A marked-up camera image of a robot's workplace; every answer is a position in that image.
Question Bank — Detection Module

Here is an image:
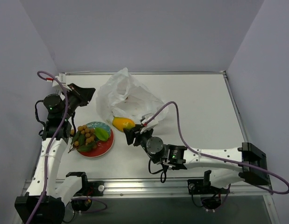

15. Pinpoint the yellow fake mango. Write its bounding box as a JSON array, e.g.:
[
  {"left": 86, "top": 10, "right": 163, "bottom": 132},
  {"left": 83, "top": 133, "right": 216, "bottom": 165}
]
[{"left": 112, "top": 117, "right": 135, "bottom": 132}]

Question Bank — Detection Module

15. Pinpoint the green fake starfruit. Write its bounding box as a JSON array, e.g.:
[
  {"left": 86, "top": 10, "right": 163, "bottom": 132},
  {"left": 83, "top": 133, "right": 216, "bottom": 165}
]
[{"left": 95, "top": 127, "right": 110, "bottom": 142}]

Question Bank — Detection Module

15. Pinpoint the white plastic bag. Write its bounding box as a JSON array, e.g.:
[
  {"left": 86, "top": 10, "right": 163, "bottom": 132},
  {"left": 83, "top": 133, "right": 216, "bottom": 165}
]
[{"left": 96, "top": 68, "right": 165, "bottom": 122}]

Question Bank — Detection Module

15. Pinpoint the fake longan bunch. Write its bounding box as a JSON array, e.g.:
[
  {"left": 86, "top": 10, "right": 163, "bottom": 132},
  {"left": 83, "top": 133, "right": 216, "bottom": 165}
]
[{"left": 68, "top": 125, "right": 98, "bottom": 153}]

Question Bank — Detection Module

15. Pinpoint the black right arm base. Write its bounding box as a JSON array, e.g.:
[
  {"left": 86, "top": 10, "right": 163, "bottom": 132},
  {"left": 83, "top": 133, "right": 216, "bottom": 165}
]
[{"left": 187, "top": 170, "right": 231, "bottom": 212}]

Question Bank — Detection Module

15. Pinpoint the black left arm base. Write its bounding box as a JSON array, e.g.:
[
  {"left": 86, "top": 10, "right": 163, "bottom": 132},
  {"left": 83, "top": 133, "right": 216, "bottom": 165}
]
[{"left": 71, "top": 181, "right": 105, "bottom": 212}]

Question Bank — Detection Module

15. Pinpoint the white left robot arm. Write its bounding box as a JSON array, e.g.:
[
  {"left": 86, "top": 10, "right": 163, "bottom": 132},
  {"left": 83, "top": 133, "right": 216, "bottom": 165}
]
[{"left": 14, "top": 84, "right": 95, "bottom": 224}]

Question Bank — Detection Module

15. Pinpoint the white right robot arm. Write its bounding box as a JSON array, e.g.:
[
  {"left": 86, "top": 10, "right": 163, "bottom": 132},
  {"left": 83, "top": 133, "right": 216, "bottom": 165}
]
[{"left": 123, "top": 125, "right": 269, "bottom": 193}]

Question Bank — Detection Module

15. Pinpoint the red and teal plate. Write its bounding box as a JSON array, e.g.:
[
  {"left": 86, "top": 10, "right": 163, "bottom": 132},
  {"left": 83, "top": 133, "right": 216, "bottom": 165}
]
[{"left": 78, "top": 121, "right": 114, "bottom": 158}]

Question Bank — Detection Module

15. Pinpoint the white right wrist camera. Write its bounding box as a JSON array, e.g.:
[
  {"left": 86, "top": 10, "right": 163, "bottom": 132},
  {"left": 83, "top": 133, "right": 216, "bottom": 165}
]
[{"left": 140, "top": 113, "right": 159, "bottom": 134}]

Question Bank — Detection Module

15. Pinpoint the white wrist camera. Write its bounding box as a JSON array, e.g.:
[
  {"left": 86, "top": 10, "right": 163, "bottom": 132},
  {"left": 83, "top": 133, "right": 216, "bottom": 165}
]
[
  {"left": 46, "top": 73, "right": 69, "bottom": 95},
  {"left": 140, "top": 113, "right": 159, "bottom": 134}
]

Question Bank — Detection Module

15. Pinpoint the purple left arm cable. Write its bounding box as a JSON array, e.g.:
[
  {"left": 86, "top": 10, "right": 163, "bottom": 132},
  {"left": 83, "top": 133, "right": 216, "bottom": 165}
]
[{"left": 25, "top": 70, "right": 108, "bottom": 224}]

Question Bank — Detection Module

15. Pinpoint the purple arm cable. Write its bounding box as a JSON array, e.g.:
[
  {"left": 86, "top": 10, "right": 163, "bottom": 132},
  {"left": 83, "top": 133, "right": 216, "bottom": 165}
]
[
  {"left": 25, "top": 70, "right": 108, "bottom": 224},
  {"left": 146, "top": 101, "right": 289, "bottom": 208}
]

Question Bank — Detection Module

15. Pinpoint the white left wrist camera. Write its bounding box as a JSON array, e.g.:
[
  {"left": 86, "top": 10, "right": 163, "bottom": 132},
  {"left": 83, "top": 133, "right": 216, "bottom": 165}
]
[{"left": 46, "top": 73, "right": 69, "bottom": 95}]

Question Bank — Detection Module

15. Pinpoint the aluminium front rail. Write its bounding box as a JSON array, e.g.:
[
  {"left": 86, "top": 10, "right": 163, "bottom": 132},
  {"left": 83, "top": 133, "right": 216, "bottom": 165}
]
[{"left": 19, "top": 176, "right": 274, "bottom": 199}]

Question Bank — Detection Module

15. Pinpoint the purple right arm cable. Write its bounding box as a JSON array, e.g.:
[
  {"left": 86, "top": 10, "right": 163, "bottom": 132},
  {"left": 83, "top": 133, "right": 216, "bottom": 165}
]
[{"left": 146, "top": 101, "right": 289, "bottom": 208}]

